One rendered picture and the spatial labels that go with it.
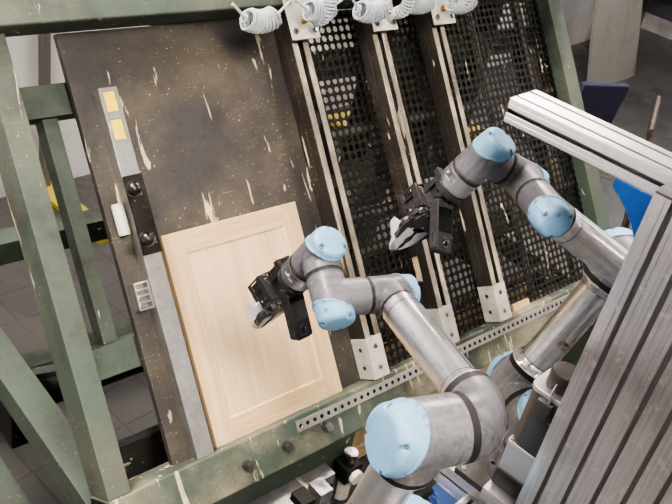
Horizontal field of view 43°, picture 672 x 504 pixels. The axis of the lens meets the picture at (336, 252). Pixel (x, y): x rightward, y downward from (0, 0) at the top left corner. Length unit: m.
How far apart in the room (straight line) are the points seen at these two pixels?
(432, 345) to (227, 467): 0.89
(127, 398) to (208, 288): 1.48
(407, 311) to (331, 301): 0.14
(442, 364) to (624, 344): 0.30
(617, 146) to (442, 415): 0.52
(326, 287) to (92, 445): 0.75
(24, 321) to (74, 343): 2.00
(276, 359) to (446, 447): 1.09
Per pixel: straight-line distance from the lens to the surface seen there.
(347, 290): 1.62
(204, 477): 2.22
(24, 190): 2.04
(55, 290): 2.03
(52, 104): 2.19
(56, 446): 2.40
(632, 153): 1.45
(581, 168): 3.41
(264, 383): 2.33
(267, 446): 2.31
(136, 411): 3.61
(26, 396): 2.53
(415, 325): 1.56
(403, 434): 1.30
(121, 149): 2.15
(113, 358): 2.18
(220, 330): 2.26
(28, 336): 3.96
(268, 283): 1.79
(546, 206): 1.65
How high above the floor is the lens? 2.54
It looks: 33 degrees down
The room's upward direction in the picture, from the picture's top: 13 degrees clockwise
